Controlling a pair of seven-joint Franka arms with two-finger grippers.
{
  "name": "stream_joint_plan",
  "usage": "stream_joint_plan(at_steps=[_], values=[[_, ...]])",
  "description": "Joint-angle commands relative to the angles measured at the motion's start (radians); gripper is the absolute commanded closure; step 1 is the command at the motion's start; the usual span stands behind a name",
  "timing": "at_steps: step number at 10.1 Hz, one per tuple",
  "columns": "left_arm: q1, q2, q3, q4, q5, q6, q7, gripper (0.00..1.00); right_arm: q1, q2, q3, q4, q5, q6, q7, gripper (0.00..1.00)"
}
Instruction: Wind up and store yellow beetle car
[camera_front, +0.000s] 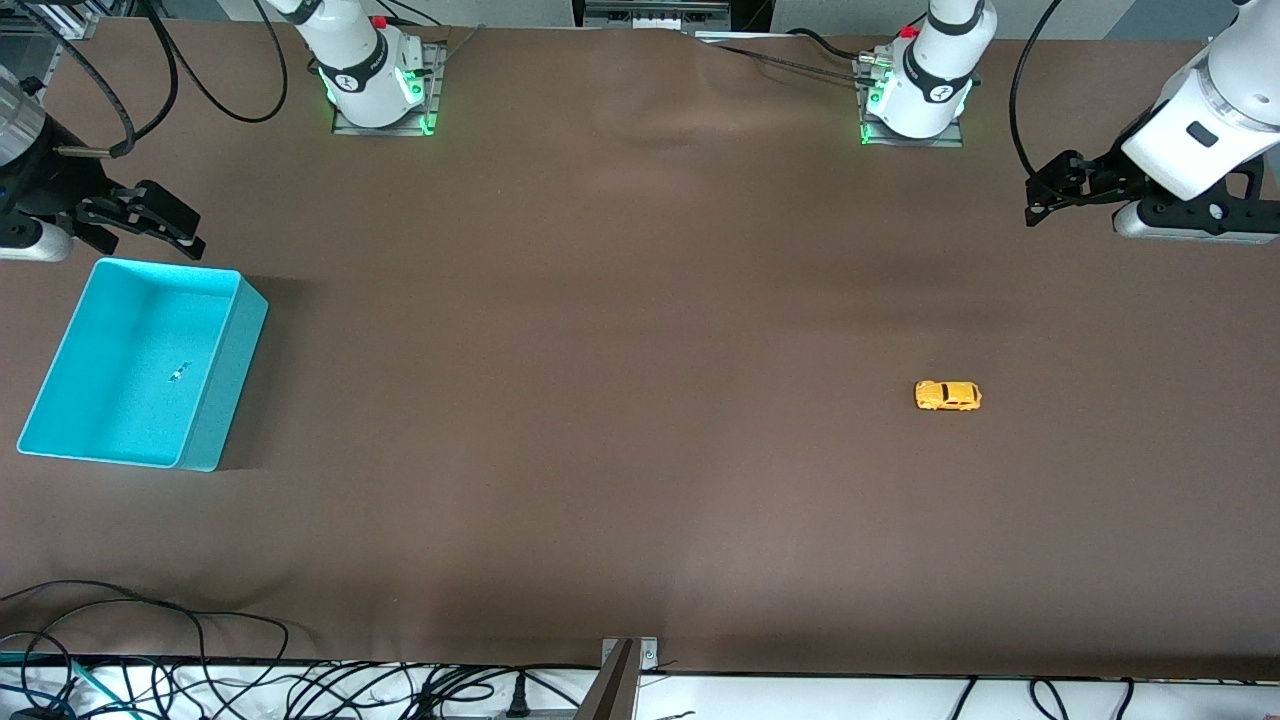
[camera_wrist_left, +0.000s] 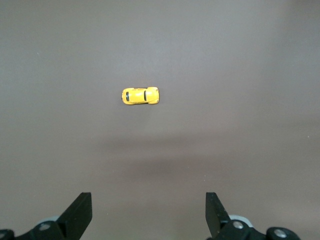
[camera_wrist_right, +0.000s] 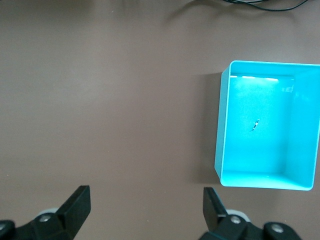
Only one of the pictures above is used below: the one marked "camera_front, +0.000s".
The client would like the grey braided cable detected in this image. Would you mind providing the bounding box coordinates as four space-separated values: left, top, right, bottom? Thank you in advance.
700 40 863 85

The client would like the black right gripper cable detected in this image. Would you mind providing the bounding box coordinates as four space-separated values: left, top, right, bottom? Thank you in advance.
10 0 138 161

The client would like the metal table edge bracket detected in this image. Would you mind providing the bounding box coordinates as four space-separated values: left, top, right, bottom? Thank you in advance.
575 637 659 720

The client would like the turquoise plastic bin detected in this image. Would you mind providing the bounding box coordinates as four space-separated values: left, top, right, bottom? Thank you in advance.
17 257 270 473

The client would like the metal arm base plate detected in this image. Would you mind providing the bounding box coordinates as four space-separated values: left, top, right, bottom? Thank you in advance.
858 55 967 149
332 40 447 137

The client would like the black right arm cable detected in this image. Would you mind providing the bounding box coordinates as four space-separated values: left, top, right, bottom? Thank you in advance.
135 0 290 125

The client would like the black electronics box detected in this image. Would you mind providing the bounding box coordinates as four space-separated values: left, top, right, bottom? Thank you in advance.
573 0 738 32

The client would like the thin grey cable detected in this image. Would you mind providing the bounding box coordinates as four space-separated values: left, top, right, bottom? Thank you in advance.
440 24 488 73

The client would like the teal cable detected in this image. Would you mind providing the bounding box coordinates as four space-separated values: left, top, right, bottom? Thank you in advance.
0 650 113 706

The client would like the thin black cable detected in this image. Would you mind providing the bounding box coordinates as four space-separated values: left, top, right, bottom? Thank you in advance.
0 578 292 720
18 598 211 720

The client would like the aluminium frame profile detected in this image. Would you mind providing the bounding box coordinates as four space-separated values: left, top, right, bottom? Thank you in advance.
0 0 98 43

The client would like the yellow beetle toy car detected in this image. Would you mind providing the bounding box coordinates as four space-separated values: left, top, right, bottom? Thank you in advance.
914 380 983 412

